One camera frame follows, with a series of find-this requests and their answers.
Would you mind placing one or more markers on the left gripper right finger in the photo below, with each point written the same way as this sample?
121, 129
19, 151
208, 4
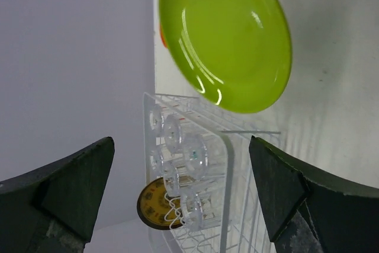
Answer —
307, 209

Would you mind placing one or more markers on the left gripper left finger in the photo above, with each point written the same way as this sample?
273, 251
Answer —
54, 208

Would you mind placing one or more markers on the orange plastic bowl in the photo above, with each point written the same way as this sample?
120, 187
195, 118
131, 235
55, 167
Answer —
162, 37

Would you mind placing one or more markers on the lime green plate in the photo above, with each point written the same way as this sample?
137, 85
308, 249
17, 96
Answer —
235, 53

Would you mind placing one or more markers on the olive yellow plate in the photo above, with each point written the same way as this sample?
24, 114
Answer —
157, 209

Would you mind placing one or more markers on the clear glass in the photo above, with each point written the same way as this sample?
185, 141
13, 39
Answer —
171, 179
205, 156
201, 210
156, 160
156, 120
172, 134

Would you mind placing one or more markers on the clear plastic dish rack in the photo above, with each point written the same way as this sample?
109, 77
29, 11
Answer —
242, 226

